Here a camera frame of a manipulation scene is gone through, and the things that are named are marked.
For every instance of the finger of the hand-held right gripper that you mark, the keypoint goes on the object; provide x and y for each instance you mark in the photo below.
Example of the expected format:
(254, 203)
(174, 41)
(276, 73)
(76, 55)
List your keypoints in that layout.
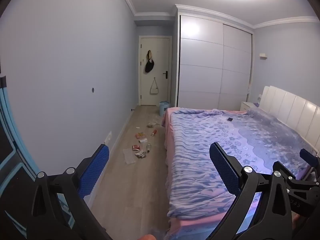
(282, 167)
(308, 156)

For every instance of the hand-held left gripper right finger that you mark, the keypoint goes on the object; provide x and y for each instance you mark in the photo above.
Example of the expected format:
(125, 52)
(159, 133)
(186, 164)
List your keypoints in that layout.
(225, 170)

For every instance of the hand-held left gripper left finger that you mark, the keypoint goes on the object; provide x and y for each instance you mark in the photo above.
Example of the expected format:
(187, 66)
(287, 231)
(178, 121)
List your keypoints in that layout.
(96, 170)

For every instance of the red drink can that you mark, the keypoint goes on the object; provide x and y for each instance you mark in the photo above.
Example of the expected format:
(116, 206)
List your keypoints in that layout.
(154, 132)

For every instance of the clear plastic bag with scraps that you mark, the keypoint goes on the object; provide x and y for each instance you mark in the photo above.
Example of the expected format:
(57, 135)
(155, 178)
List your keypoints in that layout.
(151, 125)

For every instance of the light blue trash bin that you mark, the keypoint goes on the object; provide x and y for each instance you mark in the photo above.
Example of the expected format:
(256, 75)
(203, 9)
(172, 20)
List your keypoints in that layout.
(163, 108)

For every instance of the clear plastic sheet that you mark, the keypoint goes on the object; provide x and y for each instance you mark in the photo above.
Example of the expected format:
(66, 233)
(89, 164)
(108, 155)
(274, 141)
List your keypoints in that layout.
(129, 157)

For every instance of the bed with purple floral sheet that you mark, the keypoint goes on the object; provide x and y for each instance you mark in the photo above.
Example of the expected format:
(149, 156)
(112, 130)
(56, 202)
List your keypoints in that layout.
(200, 142)

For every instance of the red packet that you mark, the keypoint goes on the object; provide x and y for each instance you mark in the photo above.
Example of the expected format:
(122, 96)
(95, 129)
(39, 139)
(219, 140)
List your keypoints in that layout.
(135, 147)

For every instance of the crumpled white wrapper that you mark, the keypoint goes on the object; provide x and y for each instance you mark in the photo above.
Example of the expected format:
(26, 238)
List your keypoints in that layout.
(140, 154)

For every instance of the white paper cup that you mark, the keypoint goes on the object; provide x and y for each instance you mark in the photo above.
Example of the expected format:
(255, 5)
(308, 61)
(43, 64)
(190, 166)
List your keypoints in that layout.
(143, 141)

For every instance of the white padded headboard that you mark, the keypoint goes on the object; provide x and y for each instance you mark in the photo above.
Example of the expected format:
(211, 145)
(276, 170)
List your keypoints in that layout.
(287, 105)

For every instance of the colourful snack packet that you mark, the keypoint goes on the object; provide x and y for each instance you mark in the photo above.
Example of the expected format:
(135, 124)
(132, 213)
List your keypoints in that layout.
(140, 135)

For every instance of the clear plastic bottle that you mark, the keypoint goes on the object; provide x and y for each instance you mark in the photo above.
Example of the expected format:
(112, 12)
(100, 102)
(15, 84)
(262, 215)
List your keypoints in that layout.
(149, 148)

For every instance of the white nightstand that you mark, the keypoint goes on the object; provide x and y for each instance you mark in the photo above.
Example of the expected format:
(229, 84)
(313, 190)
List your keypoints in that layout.
(247, 105)

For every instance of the pink bed sheet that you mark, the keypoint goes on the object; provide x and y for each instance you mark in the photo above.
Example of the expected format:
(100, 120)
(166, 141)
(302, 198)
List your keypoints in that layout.
(168, 130)

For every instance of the white hanging bag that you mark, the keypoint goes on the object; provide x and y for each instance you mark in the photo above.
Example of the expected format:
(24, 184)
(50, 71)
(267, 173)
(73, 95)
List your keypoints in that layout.
(153, 92)

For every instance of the white sliding door wardrobe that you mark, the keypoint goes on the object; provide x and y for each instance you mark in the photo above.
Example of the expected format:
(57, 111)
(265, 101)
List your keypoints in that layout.
(212, 67)

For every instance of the blue framed black panel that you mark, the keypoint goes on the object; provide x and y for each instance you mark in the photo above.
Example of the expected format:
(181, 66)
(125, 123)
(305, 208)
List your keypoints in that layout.
(8, 110)

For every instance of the black hanging bag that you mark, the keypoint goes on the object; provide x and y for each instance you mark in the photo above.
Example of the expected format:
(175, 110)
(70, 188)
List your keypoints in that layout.
(149, 66)

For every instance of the white room door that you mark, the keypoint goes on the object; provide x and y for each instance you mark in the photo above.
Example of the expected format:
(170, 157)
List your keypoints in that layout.
(160, 55)

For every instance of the white wall socket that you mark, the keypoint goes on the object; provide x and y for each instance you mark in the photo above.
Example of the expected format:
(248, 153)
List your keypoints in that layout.
(108, 137)

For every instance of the beige wall box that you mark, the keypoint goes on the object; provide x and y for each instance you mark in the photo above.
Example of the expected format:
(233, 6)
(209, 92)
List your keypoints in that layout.
(262, 55)

